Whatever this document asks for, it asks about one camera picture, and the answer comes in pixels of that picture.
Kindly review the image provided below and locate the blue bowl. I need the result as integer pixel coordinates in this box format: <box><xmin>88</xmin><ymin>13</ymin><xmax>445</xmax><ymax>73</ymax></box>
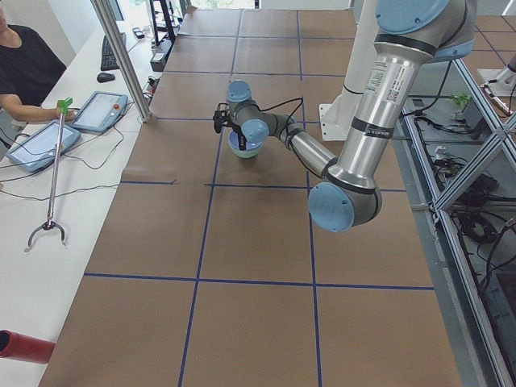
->
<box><xmin>228</xmin><ymin>131</ymin><xmax>262</xmax><ymax>150</ymax></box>

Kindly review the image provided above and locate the near teach pendant tablet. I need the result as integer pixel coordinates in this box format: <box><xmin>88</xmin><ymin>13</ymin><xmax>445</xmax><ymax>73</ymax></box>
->
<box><xmin>6</xmin><ymin>120</ymin><xmax>59</xmax><ymax>173</ymax></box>

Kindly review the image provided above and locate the person in black shirt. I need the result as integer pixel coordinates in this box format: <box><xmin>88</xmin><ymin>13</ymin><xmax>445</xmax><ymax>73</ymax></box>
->
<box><xmin>0</xmin><ymin>10</ymin><xmax>76</xmax><ymax>126</ymax></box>

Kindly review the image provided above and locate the aluminium frame post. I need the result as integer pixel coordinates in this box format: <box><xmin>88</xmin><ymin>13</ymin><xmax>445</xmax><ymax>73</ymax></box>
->
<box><xmin>90</xmin><ymin>0</ymin><xmax>151</xmax><ymax>123</ymax></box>

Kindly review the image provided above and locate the teach pendant tablet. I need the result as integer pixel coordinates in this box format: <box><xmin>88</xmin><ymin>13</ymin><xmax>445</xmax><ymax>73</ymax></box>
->
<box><xmin>6</xmin><ymin>120</ymin><xmax>59</xmax><ymax>173</ymax></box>
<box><xmin>69</xmin><ymin>91</ymin><xmax>128</xmax><ymax>133</ymax></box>

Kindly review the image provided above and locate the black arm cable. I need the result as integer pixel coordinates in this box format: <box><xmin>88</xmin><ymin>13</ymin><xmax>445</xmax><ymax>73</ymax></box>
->
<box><xmin>260</xmin><ymin>96</ymin><xmax>323</xmax><ymax>174</ymax></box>

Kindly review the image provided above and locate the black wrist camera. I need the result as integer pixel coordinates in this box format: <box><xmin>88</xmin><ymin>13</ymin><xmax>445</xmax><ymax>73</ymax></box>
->
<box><xmin>212</xmin><ymin>102</ymin><xmax>231</xmax><ymax>134</ymax></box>

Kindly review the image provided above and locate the white pedestal column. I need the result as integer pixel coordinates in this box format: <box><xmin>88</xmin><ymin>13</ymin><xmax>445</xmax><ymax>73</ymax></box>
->
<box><xmin>319</xmin><ymin>0</ymin><xmax>379</xmax><ymax>141</ymax></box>

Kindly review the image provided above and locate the green bowl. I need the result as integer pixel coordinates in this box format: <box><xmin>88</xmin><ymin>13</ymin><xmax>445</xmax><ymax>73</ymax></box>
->
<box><xmin>231</xmin><ymin>147</ymin><xmax>261</xmax><ymax>159</ymax></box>

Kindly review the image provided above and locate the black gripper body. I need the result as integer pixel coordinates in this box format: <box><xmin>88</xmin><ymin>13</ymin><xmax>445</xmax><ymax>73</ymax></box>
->
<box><xmin>228</xmin><ymin>119</ymin><xmax>242</xmax><ymax>136</ymax></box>

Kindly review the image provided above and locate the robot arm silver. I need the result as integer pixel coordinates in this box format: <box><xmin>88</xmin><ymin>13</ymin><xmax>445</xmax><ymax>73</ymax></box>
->
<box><xmin>214</xmin><ymin>1</ymin><xmax>477</xmax><ymax>232</ymax></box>

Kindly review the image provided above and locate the black keyboard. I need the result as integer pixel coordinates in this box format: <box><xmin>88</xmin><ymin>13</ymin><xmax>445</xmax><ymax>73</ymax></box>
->
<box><xmin>100</xmin><ymin>35</ymin><xmax>119</xmax><ymax>72</ymax></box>

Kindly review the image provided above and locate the reacher grabber tool green handle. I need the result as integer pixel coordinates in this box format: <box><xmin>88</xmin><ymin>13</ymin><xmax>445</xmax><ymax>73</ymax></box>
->
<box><xmin>24</xmin><ymin>97</ymin><xmax>73</xmax><ymax>252</ymax></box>

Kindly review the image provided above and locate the black computer mouse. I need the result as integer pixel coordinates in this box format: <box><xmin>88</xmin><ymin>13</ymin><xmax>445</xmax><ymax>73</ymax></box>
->
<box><xmin>97</xmin><ymin>72</ymin><xmax>115</xmax><ymax>83</ymax></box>

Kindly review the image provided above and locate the far teach pendant tablet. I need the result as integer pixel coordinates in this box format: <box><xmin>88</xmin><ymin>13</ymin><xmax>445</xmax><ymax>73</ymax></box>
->
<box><xmin>69</xmin><ymin>91</ymin><xmax>128</xmax><ymax>133</ymax></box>

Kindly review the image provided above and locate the red cylinder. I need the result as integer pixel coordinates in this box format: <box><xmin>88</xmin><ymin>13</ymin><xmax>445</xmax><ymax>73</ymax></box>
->
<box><xmin>1</xmin><ymin>330</ymin><xmax>55</xmax><ymax>364</ymax></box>

